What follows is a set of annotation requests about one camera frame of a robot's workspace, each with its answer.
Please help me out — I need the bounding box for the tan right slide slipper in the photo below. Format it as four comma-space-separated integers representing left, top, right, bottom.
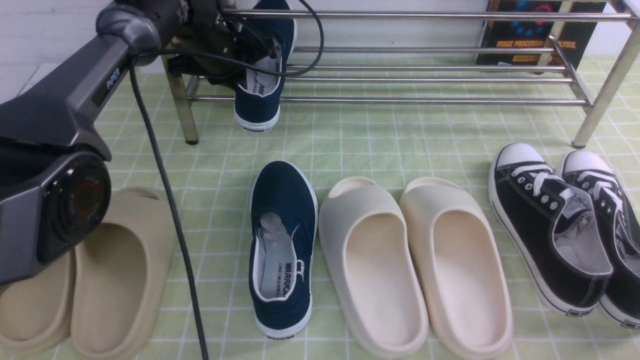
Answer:
70, 187, 178, 360

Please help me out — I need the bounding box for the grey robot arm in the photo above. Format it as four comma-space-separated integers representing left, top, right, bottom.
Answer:
0, 0, 275, 286

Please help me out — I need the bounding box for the cream slide slipper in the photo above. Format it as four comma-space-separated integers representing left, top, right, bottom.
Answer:
398, 177, 514, 360
318, 177, 429, 358

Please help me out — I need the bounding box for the black right canvas sneaker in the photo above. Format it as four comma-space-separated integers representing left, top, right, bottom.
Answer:
557, 149, 640, 330

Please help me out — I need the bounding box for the cream left slide slipper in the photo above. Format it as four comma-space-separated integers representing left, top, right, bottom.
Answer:
318, 177, 429, 358

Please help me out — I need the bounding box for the navy canvas shoe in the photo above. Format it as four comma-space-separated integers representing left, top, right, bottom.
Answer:
234, 17, 298, 133
248, 161, 319, 340

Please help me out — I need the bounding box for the metal shoe rack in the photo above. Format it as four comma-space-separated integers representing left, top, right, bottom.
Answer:
161, 0, 640, 150

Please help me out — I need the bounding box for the tan left slide slipper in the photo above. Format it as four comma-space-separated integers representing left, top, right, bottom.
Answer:
0, 251, 76, 357

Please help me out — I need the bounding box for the black image processing book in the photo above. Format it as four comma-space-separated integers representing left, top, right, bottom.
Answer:
475, 0, 597, 69

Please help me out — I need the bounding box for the tan slide slipper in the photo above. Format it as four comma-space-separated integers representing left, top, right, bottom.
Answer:
0, 251, 76, 357
70, 187, 178, 360

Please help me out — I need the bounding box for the cream right slide slipper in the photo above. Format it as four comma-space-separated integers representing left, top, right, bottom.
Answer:
398, 177, 514, 360

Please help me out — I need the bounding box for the black canvas sneaker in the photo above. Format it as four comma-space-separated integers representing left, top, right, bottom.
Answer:
557, 149, 640, 330
487, 142, 614, 317

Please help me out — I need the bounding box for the black left canvas sneaker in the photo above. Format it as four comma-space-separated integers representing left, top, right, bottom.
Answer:
487, 142, 614, 317

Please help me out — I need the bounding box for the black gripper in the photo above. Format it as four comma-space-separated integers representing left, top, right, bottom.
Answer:
167, 0, 279, 87

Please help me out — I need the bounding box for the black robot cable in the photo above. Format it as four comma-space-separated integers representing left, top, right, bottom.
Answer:
129, 0, 325, 360

